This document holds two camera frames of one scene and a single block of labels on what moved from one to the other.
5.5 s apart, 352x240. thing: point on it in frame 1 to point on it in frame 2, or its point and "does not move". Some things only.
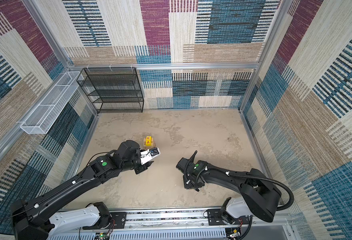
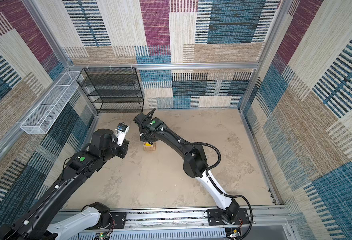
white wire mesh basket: (48, 110) does not move
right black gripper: (188, 186) to (143, 139)
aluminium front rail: (189, 224) does not move
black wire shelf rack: (112, 90) does not move
